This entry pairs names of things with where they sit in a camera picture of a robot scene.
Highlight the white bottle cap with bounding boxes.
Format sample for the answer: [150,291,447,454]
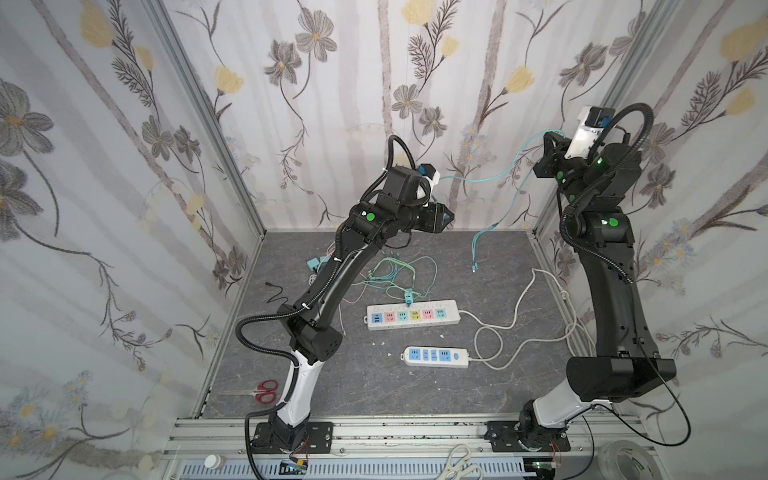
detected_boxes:
[204,454,224,470]

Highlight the clear tape roll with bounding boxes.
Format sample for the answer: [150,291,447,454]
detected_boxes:
[597,440,662,480]

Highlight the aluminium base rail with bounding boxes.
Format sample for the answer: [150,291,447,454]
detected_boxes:
[154,411,669,479]

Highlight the white multicolour power strip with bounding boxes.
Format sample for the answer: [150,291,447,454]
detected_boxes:
[365,300,461,331]

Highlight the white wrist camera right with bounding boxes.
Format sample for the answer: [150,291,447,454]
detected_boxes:
[565,106,615,159]

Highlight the pink charger with cable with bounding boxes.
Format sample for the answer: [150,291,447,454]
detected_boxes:
[311,264,364,331]

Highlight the red handled scissors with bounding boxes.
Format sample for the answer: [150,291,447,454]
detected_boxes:
[221,379,279,405]

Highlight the teal charger with cable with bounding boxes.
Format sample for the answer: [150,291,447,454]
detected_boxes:
[405,128,565,304]

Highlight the white blue power strip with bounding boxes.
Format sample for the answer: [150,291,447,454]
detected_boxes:
[401,346,470,369]

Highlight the teal charger on table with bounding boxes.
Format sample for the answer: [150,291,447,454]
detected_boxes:
[306,255,330,273]

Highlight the white scissors handles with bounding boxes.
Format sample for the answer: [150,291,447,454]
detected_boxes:
[436,444,485,480]

